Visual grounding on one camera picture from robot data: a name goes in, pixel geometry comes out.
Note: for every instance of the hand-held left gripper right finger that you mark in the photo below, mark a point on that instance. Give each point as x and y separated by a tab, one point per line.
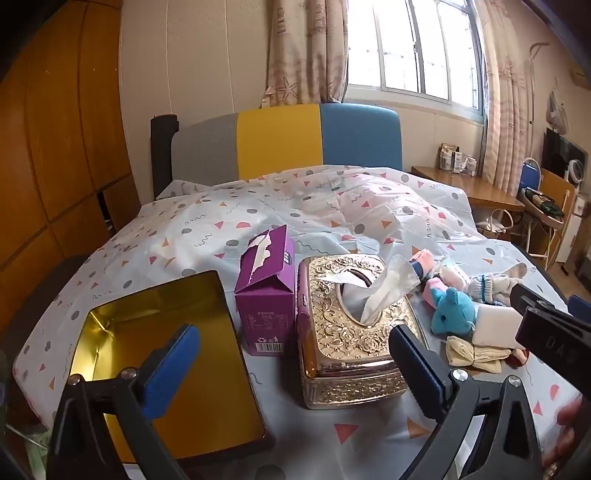
415	369

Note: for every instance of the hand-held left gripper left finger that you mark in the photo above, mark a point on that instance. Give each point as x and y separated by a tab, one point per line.
171	364

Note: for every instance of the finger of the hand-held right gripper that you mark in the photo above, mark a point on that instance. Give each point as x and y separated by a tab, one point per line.
531	297

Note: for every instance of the beige knit glove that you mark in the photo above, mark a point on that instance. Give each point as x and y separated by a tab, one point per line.
494	281

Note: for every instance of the gold metal tin box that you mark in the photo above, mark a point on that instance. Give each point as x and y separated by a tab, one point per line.
212	369

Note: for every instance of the white foam block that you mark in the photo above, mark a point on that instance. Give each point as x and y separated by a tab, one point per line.
496	325

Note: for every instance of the cream socks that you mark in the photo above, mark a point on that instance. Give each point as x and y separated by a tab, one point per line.
475	355

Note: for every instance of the blue plush toy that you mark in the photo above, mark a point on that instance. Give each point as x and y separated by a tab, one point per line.
455	311

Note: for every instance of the white waffle cloth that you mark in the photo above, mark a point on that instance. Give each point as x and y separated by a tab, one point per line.
452	274

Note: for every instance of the person's right hand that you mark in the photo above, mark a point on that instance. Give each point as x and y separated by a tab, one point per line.
565	429

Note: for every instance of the ornate gold tissue box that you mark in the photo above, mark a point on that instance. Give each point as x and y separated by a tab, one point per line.
341	350

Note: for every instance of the white tissue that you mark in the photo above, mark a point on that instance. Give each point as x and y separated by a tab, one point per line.
383	288

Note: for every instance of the white basket with umbrella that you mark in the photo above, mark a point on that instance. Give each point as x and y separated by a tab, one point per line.
542	205

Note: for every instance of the purple carton box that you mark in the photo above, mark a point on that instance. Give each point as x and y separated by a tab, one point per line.
268	300

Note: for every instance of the blue folding chair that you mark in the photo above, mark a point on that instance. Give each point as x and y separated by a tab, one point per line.
531	173

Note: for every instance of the wooden side desk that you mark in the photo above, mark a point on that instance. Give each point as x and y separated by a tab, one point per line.
471	187

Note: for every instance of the black monitor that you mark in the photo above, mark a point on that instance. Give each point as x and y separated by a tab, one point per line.
561	150

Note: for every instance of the small boxes on desk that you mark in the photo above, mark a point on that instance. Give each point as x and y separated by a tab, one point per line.
455	161

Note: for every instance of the white hanging bag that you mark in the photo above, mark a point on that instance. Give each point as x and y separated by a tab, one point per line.
557	113

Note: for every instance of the pink striped curtain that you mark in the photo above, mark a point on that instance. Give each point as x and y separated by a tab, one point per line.
503	92

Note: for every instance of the black rolled mat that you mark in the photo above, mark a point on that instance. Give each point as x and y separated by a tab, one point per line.
161	152

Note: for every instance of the grey yellow blue headboard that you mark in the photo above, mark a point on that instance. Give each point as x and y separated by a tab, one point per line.
277	138

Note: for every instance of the wooden wardrobe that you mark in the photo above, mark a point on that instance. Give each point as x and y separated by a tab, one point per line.
60	138

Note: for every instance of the window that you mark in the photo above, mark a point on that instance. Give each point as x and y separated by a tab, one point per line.
415	46

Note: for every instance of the beige starfish print curtain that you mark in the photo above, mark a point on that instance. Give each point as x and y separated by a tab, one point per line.
304	50

